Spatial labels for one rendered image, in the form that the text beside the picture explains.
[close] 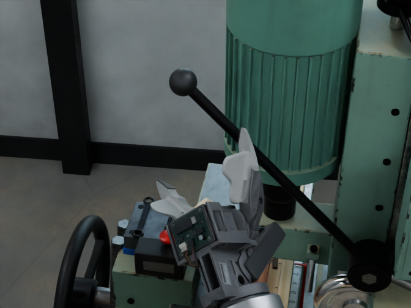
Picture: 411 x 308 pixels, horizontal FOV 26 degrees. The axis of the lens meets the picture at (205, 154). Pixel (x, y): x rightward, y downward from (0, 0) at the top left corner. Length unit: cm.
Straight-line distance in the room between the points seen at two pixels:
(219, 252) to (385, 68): 31
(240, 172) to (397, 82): 24
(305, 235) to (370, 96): 30
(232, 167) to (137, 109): 196
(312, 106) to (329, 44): 10
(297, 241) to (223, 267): 37
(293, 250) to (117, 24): 156
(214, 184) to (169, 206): 57
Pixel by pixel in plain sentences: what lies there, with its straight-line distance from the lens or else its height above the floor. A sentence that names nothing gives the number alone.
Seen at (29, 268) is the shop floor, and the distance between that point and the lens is 283.
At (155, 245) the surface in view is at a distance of 143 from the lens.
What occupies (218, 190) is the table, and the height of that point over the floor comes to 90.
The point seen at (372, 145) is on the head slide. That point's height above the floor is 128.
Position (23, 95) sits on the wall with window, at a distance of 307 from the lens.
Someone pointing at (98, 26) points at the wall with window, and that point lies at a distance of 285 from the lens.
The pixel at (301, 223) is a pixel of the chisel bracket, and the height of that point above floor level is 107.
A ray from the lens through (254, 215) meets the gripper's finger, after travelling 107.
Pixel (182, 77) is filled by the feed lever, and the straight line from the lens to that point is 108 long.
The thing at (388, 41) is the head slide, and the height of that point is 142.
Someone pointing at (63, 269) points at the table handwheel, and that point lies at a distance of 150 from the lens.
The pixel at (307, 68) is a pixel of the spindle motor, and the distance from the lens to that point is 114.
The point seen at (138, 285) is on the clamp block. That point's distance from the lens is 147.
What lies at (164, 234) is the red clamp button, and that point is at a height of 102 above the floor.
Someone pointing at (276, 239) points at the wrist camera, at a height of 123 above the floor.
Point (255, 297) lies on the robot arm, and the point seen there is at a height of 126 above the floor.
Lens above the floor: 202
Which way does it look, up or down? 39 degrees down
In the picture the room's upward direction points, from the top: straight up
